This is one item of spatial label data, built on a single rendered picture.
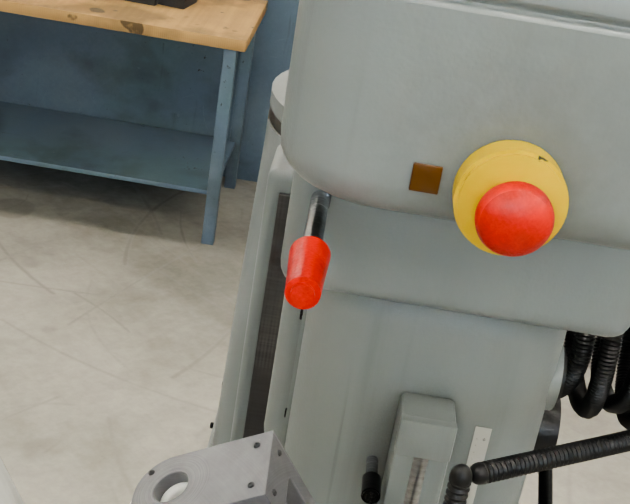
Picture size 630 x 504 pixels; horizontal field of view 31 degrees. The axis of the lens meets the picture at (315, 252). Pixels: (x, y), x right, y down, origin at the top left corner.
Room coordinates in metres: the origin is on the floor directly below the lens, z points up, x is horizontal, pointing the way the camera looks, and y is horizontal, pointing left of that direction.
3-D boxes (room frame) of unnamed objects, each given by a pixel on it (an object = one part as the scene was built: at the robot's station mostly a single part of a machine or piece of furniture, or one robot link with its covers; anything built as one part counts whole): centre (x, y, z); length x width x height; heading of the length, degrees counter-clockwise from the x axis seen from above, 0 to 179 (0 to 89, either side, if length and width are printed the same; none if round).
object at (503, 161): (0.56, -0.10, 1.76); 0.06 x 0.02 x 0.06; 90
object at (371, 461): (0.69, -0.07, 1.49); 0.06 x 0.01 x 0.01; 0
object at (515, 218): (0.54, -0.10, 1.76); 0.04 x 0.03 x 0.04; 90
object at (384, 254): (0.83, -0.10, 1.68); 0.34 x 0.24 x 0.10; 0
